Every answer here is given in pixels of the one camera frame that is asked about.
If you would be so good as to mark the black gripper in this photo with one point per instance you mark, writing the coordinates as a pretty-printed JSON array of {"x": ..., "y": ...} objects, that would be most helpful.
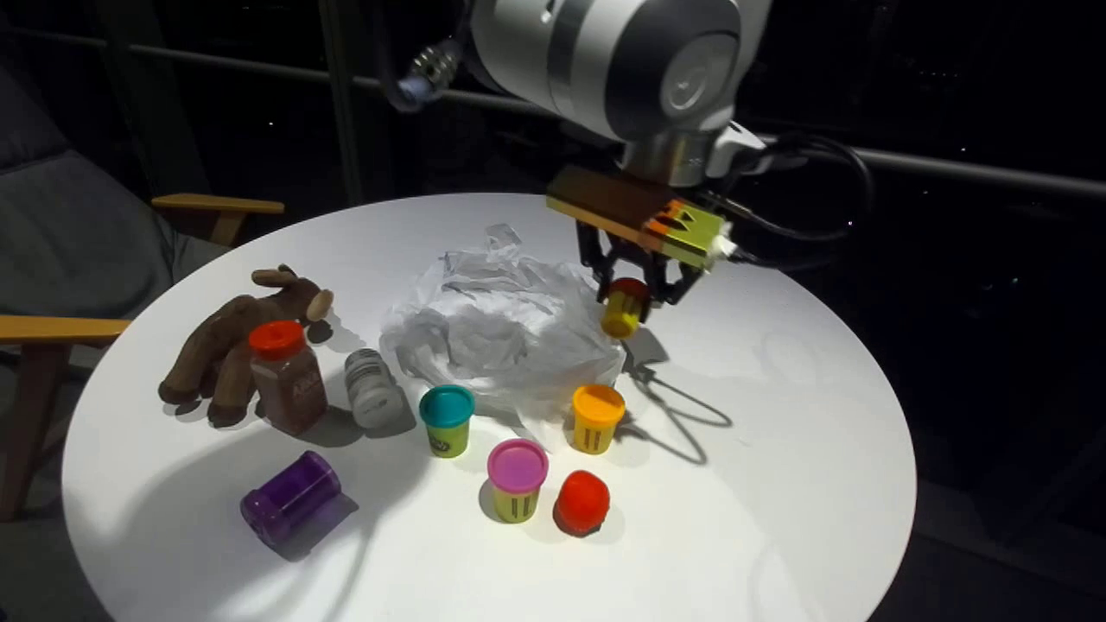
[{"x": 603, "y": 254}]

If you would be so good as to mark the yellow tub orange lid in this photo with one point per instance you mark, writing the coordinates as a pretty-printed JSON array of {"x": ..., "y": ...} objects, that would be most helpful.
[{"x": 625, "y": 306}]

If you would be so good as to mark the orange lid dough tub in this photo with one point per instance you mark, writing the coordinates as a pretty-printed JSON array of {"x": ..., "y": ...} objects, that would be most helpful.
[{"x": 595, "y": 413}]

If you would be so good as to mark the purple lid dough tub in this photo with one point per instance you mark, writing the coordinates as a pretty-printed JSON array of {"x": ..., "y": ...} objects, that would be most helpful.
[{"x": 516, "y": 474}]

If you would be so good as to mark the teal lid dough tub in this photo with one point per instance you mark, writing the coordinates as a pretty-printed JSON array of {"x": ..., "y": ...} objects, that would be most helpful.
[{"x": 446, "y": 418}]

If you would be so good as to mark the red lid dough tub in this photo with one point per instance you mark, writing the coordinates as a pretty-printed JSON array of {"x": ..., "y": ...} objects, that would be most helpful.
[{"x": 581, "y": 503}]

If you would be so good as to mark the purple plastic jar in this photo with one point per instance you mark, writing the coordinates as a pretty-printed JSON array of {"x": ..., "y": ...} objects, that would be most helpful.
[{"x": 292, "y": 498}]

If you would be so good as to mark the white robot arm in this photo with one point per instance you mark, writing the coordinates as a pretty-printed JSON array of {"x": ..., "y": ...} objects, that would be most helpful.
[{"x": 658, "y": 77}]

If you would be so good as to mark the white plastic bag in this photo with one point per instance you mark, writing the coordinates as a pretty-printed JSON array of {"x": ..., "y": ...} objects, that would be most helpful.
[{"x": 516, "y": 328}]

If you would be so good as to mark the small white plastic bottle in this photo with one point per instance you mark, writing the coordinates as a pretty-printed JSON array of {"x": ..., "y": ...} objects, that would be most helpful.
[{"x": 373, "y": 398}]

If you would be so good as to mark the spice jar orange lid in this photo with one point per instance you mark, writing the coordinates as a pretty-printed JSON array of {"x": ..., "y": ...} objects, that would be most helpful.
[{"x": 288, "y": 378}]

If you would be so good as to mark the brown plush moose toy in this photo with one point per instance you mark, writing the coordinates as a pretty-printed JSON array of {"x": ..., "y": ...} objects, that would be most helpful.
[{"x": 214, "y": 355}]

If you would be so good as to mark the wooden armchair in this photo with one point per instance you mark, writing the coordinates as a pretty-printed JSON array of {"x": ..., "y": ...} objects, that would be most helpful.
[{"x": 77, "y": 257}]

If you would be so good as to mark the yellow green wrist camera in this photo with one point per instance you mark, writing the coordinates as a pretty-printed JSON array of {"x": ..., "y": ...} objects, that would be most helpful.
[{"x": 643, "y": 215}]

